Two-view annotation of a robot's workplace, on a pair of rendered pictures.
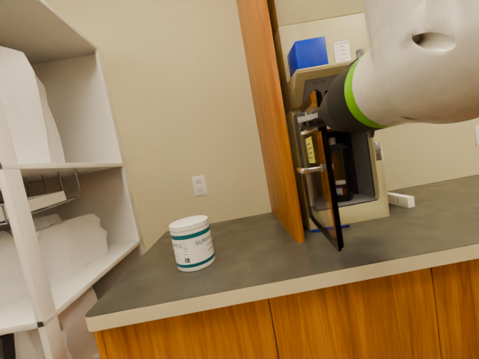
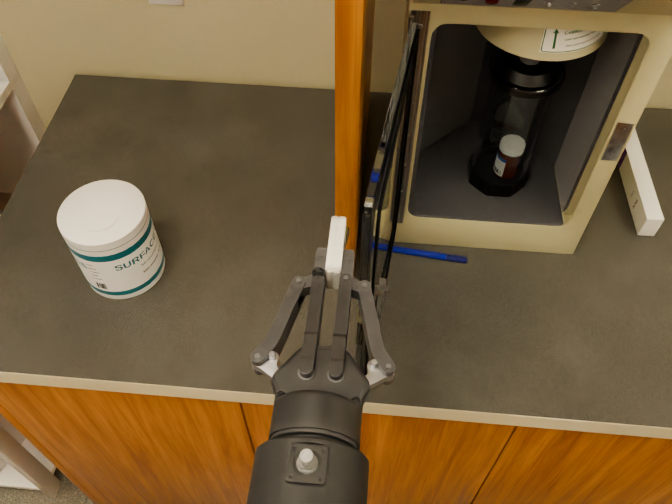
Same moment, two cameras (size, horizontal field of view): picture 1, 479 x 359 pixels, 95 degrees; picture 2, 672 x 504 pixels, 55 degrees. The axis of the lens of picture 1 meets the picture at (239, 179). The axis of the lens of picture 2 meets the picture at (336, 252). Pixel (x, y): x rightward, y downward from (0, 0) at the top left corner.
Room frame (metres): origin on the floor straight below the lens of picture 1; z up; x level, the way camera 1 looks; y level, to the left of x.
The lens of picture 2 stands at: (0.14, -0.22, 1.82)
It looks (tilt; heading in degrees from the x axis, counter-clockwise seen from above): 53 degrees down; 6
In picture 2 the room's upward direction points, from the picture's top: straight up
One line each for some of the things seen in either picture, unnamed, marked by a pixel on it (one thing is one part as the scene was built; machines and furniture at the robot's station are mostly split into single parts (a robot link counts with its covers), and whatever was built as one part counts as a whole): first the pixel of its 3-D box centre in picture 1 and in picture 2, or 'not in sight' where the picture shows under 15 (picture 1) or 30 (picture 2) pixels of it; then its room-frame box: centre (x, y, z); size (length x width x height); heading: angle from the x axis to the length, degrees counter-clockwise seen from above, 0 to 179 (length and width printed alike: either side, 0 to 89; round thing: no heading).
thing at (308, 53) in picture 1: (306, 60); not in sight; (0.78, -0.30, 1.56); 0.10 x 0.10 x 0.09; 1
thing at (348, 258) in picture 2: not in sight; (356, 275); (0.50, -0.20, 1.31); 0.05 x 0.03 x 0.01; 1
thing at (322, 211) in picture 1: (313, 169); (383, 224); (0.67, -0.23, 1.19); 0.30 x 0.01 x 0.40; 174
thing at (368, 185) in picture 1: (327, 160); (504, 83); (0.96, -0.39, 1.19); 0.26 x 0.24 x 0.35; 91
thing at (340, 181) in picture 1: (336, 172); (511, 123); (0.94, -0.42, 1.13); 0.11 x 0.11 x 0.21
